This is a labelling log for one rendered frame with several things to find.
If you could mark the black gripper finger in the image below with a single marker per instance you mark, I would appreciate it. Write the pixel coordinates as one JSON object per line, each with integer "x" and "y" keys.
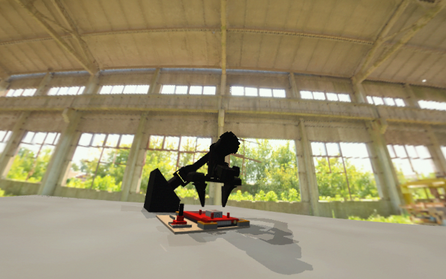
{"x": 226, "y": 190}
{"x": 200, "y": 187}

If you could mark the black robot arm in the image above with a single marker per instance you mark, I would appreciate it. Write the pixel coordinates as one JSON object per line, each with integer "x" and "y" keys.
{"x": 227, "y": 144}

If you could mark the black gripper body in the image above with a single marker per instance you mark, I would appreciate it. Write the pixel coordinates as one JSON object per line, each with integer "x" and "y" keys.
{"x": 201, "y": 178}

